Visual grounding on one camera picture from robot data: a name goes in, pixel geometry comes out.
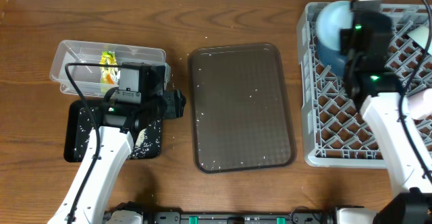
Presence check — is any spilled white rice pile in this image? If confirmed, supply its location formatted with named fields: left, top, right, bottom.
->
left=72, top=111, right=163, bottom=159

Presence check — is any black plastic tray bin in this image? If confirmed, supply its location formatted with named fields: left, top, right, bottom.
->
left=63, top=99, right=163, bottom=163

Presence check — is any mint green bowl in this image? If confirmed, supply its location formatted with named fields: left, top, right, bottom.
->
left=408, top=26, right=429, bottom=49

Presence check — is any black cable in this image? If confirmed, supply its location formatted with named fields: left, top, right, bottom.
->
left=349, top=0, right=432, bottom=184
left=63, top=61, right=142, bottom=224

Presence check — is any grey plastic dishwasher rack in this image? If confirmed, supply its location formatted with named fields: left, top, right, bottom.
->
left=296, top=3, right=428, bottom=169

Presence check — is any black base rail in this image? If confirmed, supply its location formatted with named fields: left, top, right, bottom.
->
left=102, top=202, right=336, bottom=224

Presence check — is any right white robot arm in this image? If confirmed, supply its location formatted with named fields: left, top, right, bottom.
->
left=317, top=1, right=431, bottom=223

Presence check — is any green yellow snack wrapper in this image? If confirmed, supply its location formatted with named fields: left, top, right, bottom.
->
left=99, top=51, right=119, bottom=93

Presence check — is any right black cable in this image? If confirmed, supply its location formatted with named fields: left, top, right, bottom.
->
left=349, top=0, right=432, bottom=184

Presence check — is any small pink white cup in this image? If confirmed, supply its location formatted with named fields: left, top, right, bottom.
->
left=408, top=88, right=432, bottom=120

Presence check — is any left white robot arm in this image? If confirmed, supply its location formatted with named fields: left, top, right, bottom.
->
left=50, top=62, right=186, bottom=223

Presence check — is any dark blue plate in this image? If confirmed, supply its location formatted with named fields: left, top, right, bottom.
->
left=317, top=36, right=346, bottom=78

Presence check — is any clear plastic bin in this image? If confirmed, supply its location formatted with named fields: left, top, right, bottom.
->
left=49, top=40, right=171, bottom=98

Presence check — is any brown plastic serving tray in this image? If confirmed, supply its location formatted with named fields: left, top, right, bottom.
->
left=188, top=43, right=297, bottom=174

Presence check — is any light blue white bowl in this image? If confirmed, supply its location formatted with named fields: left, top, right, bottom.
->
left=316, top=1, right=353, bottom=51

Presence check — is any left black cable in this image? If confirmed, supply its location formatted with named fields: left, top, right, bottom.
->
left=63, top=61, right=142, bottom=224

